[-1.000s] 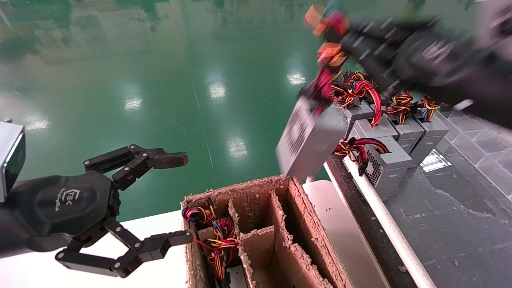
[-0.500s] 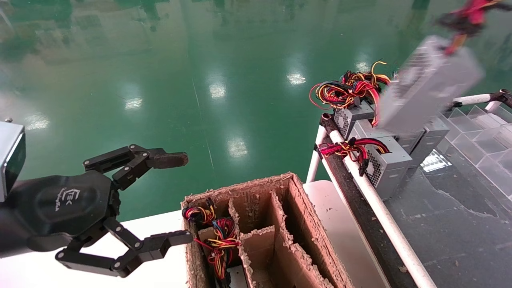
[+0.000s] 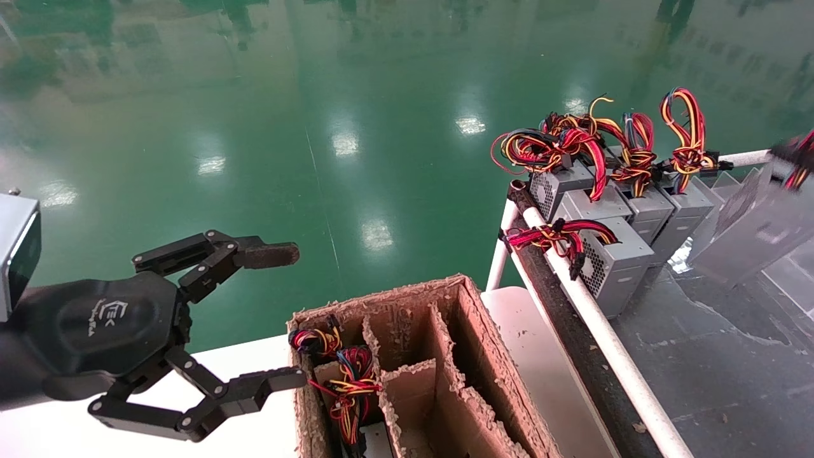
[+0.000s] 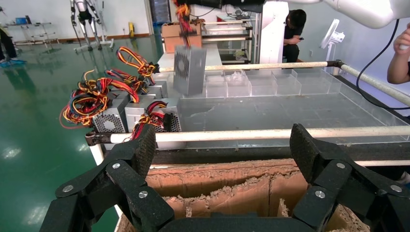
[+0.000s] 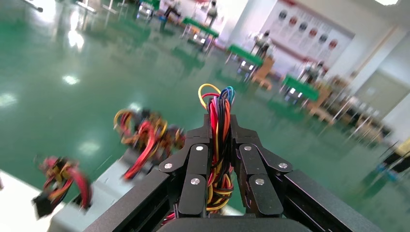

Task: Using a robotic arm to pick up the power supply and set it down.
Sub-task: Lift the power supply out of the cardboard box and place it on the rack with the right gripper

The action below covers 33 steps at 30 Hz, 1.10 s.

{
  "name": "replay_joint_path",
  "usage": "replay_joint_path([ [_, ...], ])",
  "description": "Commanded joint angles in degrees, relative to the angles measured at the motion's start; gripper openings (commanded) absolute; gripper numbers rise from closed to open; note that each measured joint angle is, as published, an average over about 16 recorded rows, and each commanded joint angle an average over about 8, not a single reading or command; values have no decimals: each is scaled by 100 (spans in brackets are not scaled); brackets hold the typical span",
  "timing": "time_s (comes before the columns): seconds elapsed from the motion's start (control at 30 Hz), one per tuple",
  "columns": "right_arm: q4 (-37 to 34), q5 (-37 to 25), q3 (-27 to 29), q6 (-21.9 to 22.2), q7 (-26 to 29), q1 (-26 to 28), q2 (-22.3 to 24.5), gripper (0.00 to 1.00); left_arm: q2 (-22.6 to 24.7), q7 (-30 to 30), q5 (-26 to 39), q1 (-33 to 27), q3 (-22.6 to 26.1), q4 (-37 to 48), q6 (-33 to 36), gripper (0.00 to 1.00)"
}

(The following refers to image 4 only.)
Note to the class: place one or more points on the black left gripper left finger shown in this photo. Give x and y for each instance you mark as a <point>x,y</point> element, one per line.
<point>105,192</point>

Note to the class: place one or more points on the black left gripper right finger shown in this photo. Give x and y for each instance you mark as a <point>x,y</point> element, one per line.
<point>346,192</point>

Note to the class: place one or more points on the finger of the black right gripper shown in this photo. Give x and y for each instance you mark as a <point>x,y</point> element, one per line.
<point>201,2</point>

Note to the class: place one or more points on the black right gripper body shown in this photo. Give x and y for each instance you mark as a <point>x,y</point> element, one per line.
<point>246,4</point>

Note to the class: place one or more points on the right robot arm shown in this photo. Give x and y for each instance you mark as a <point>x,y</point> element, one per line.
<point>368,11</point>

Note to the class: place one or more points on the bare person forearm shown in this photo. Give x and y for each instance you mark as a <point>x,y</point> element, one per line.
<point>397,70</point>

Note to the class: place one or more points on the bare person hand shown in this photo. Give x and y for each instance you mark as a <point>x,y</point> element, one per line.
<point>403,43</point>

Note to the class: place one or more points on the white pipe leg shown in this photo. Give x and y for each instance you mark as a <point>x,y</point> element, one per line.
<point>97,155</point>

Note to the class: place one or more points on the white cabinet column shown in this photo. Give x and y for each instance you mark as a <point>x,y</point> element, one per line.
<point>272,35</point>

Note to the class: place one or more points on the white pipe roller rack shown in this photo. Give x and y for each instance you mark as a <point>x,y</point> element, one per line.
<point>224,38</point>

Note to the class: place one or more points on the dark blue crate stack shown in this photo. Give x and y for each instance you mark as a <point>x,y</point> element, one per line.
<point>160,11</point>

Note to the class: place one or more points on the closed brown cardboard box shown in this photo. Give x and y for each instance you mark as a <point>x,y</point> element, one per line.
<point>173,40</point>

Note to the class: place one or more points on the seated person in black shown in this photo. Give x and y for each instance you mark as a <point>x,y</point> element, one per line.
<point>293,32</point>

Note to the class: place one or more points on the black pipe joint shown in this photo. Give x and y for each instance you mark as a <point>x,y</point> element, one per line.
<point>96,138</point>
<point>334,63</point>

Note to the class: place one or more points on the yellow floor sign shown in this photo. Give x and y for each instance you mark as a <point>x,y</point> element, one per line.
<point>131,29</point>

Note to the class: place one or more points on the white standing fan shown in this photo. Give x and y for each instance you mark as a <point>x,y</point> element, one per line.
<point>331,33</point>

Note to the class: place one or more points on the black tray edge strip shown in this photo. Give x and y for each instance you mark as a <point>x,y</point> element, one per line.
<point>256,152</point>

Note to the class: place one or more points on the clear acrylic divided tray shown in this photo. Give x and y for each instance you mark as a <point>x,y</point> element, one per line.
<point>288,112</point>

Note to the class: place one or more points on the humanoid robot on stand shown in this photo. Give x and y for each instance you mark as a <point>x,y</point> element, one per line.
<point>84,14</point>

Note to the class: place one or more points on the long cardboard divider panel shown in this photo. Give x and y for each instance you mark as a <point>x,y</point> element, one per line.
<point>224,201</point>

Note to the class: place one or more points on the worn brown cardboard box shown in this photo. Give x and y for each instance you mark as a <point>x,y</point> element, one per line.
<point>224,173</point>

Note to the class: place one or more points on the standing person in black trousers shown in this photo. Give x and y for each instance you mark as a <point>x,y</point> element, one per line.
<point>7,44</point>

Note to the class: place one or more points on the white pipe rail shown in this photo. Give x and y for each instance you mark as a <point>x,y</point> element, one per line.
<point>374,84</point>
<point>256,66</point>
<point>224,135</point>

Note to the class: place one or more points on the metal frame table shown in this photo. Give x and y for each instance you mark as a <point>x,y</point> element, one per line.
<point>35,24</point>

